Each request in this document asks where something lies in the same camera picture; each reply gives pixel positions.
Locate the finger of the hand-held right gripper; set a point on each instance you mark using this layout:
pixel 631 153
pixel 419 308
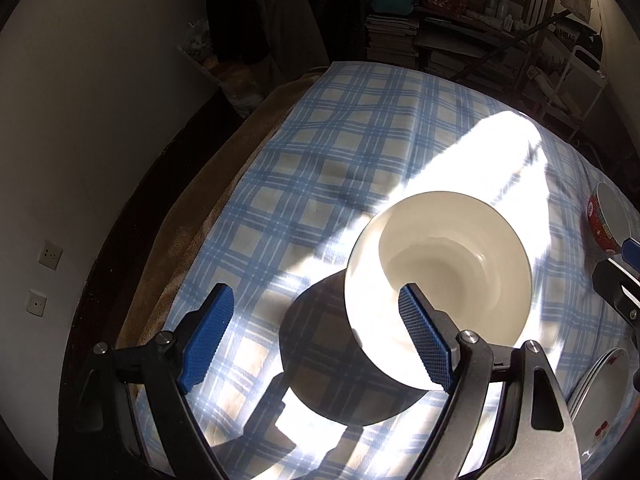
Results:
pixel 617 285
pixel 632 250

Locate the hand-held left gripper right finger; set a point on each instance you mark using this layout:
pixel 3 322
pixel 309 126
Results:
pixel 425 340

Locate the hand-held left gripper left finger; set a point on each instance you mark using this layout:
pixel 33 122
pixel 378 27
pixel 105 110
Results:
pixel 205 340

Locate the red patterned bowl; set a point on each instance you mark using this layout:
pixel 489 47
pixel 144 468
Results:
pixel 597 220

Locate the plain white bowl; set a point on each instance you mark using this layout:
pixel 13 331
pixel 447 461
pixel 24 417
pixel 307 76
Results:
pixel 450 240

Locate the white metal cart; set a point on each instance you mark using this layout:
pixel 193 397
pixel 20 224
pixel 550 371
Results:
pixel 587 91

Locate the blue plaid cloth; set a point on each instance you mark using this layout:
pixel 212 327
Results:
pixel 325 135

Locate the dark mop pole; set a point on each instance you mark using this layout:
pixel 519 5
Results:
pixel 515 40

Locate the pile of flat books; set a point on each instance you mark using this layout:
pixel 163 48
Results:
pixel 450 62

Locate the printed floor bag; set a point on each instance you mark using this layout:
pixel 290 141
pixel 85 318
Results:
pixel 210 60

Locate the group of small bottles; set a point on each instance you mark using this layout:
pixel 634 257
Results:
pixel 495 2

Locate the stack of books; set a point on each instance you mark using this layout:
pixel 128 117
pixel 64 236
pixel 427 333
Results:
pixel 390 37

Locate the brown trousers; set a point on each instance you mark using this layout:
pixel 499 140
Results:
pixel 287 20

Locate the black trousers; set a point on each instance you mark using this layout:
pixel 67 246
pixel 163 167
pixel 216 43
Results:
pixel 232 10

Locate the wall socket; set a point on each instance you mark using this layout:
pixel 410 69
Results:
pixel 36 302
pixel 50 255

